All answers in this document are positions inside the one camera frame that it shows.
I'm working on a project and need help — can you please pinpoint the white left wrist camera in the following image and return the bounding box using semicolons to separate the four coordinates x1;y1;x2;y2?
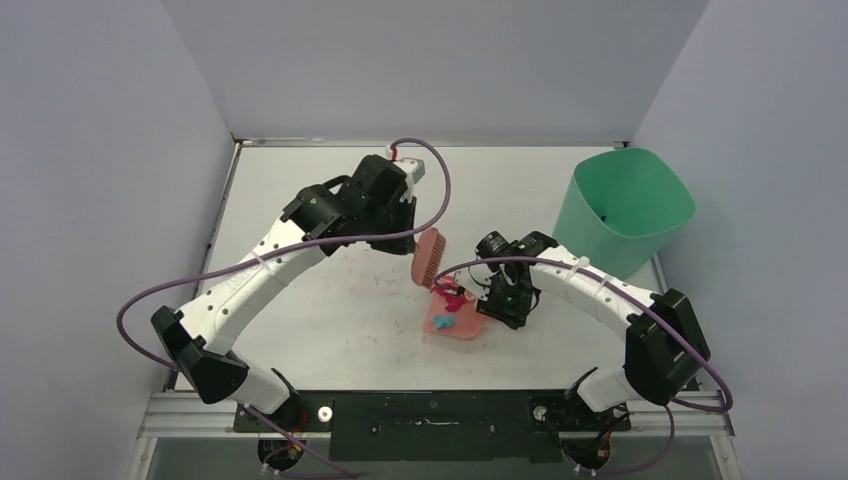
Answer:
393;157;426;196

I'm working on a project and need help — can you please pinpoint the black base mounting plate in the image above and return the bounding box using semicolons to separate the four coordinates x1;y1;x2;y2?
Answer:
233;390;631;464

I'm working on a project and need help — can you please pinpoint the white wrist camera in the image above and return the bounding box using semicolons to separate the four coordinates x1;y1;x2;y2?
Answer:
453;265;494;301
393;157;426;196

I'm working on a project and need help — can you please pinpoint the pink plastic dustpan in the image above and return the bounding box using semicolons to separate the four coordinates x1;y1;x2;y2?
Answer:
421;276;489;341

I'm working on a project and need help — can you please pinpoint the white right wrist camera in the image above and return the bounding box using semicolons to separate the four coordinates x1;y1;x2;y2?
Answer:
453;265;494;301

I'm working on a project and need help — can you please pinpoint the pink hand brush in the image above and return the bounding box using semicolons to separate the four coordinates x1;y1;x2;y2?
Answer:
411;227;447;289

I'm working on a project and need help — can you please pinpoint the teal paper scrap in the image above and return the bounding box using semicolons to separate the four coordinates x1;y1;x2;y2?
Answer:
432;315;456;330

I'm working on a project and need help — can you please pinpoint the magenta paper scrap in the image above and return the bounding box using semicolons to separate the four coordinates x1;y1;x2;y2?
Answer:
431;280;476;314

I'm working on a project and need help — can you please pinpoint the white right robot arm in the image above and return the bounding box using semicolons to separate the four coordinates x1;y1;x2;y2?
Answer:
455;231;710;412

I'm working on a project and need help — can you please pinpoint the green plastic waste bin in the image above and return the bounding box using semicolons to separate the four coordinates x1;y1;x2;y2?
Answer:
552;148;696;279

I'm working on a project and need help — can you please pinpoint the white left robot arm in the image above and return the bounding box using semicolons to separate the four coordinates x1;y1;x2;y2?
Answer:
151;155;425;418

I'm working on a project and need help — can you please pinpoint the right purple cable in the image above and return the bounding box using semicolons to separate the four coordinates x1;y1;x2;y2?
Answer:
433;256;734;477

